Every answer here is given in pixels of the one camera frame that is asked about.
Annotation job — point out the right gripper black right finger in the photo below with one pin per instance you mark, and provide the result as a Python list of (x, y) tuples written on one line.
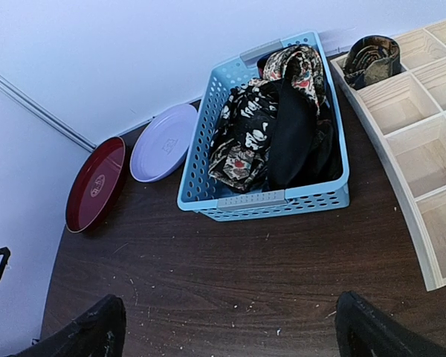
[(364, 330)]

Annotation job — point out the left aluminium frame post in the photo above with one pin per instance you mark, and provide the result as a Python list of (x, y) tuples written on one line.
[(44, 115)]

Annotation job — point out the black skull pattern tie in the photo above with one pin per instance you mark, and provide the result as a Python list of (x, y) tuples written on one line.
[(242, 136)]

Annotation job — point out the rolled dark patterned tie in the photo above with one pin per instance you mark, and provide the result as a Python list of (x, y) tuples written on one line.
[(370, 60)]

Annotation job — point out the orange paisley patterned tie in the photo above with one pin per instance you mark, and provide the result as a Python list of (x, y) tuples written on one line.
[(302, 67)]

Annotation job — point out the dark red round tray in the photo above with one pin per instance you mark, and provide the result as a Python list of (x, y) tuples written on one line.
[(97, 186)]

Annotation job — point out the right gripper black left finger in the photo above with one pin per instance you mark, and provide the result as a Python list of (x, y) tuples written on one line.
[(99, 331)]

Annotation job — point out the blue perforated plastic basket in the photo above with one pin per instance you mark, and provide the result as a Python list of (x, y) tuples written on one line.
[(200, 193)]

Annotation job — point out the plain black tie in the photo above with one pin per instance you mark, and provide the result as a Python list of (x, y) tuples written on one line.
[(304, 146)]

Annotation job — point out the wooden compartment organizer box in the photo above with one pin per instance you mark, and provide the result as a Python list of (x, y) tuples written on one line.
[(405, 119)]

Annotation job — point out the lavender round plate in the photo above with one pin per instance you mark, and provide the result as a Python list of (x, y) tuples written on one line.
[(162, 146)]

